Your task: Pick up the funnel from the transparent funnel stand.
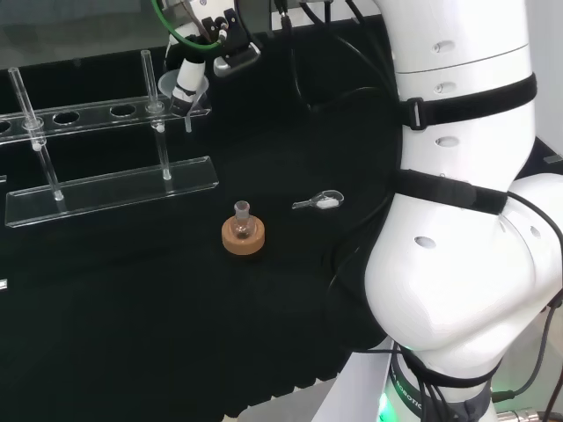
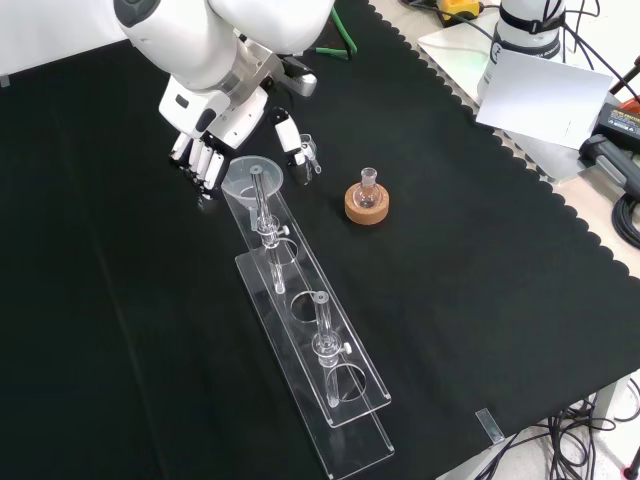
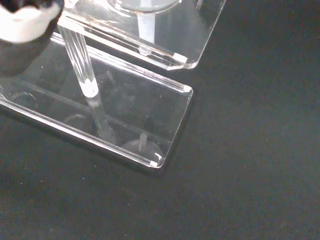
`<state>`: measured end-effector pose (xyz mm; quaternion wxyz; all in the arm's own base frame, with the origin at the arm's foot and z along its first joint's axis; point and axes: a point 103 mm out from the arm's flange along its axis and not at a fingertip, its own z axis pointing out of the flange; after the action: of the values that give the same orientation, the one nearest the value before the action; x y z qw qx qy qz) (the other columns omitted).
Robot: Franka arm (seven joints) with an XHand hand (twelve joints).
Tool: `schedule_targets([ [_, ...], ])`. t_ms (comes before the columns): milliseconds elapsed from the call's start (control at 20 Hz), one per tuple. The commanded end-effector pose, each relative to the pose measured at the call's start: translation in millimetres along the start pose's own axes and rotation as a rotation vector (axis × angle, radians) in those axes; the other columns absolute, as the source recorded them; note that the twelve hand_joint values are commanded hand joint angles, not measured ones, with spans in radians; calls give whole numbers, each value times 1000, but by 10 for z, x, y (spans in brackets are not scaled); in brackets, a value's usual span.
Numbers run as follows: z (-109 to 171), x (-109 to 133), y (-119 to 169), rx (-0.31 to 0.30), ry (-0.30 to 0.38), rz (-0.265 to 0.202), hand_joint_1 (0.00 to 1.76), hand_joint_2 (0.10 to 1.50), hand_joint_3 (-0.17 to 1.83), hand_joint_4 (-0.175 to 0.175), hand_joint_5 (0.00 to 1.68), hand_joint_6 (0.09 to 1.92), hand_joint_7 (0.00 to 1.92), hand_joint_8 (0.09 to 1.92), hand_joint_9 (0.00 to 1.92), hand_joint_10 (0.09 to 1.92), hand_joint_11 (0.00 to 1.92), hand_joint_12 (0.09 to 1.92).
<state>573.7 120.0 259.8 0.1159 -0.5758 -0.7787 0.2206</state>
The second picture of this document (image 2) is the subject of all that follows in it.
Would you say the clear plastic funnel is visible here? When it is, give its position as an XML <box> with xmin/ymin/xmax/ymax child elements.
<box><xmin>221</xmin><ymin>155</ymin><xmax>287</xmax><ymax>234</ymax></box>

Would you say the white bench leg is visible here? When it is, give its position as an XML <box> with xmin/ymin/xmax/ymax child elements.
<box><xmin>593</xmin><ymin>373</ymin><xmax>632</xmax><ymax>422</ymax></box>

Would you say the coiled black cable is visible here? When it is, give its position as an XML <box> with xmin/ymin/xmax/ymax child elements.
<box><xmin>611</xmin><ymin>186</ymin><xmax>640</xmax><ymax>251</ymax></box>

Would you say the cork ring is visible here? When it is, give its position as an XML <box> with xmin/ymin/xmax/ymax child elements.
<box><xmin>343</xmin><ymin>181</ymin><xmax>392</xmax><ymax>227</ymax></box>

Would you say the black floor cable bundle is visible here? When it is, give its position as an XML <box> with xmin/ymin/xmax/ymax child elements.
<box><xmin>499</xmin><ymin>377</ymin><xmax>640</xmax><ymax>480</ymax></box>

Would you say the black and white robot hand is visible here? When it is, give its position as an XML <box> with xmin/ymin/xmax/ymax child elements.
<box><xmin>158</xmin><ymin>74</ymin><xmax>314</xmax><ymax>202</ymax></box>

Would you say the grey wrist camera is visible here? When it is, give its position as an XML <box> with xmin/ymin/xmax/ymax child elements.
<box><xmin>278</xmin><ymin>55</ymin><xmax>319</xmax><ymax>99</ymax></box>

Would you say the round-bottom glass flask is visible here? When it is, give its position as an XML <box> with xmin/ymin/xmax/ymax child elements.
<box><xmin>350</xmin><ymin>167</ymin><xmax>384</xmax><ymax>211</ymax></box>

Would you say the pale board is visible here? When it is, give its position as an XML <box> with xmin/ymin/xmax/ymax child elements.
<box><xmin>416</xmin><ymin>18</ymin><xmax>589</xmax><ymax>187</ymax></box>

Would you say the black orange power unit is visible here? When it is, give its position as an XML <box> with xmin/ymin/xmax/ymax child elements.
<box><xmin>579</xmin><ymin>96</ymin><xmax>640</xmax><ymax>194</ymax></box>

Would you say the white card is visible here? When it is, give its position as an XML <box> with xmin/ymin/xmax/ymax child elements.
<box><xmin>474</xmin><ymin>49</ymin><xmax>616</xmax><ymax>152</ymax></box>

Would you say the yellow stop button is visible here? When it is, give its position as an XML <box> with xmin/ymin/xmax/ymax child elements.
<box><xmin>435</xmin><ymin>0</ymin><xmax>486</xmax><ymax>28</ymax></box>

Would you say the black bench cloth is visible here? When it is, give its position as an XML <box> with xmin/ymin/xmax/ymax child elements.
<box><xmin>0</xmin><ymin>0</ymin><xmax>640</xmax><ymax>480</ymax></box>

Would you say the clear acrylic funnel stand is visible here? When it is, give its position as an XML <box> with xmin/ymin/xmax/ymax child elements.
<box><xmin>219</xmin><ymin>163</ymin><xmax>397</xmax><ymax>480</ymax></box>

